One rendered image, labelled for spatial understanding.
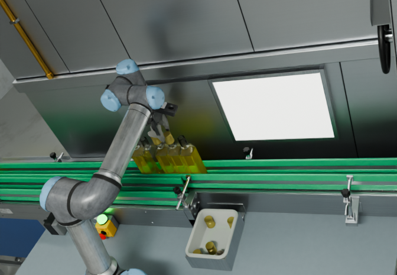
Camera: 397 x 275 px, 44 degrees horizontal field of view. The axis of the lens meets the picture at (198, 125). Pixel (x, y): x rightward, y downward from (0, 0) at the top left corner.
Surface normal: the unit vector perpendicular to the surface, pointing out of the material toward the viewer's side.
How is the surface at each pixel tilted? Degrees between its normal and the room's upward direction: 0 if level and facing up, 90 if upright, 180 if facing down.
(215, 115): 90
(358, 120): 90
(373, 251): 0
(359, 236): 0
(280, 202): 90
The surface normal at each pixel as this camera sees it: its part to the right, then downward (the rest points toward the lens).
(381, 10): -0.43, -0.29
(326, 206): -0.29, 0.69
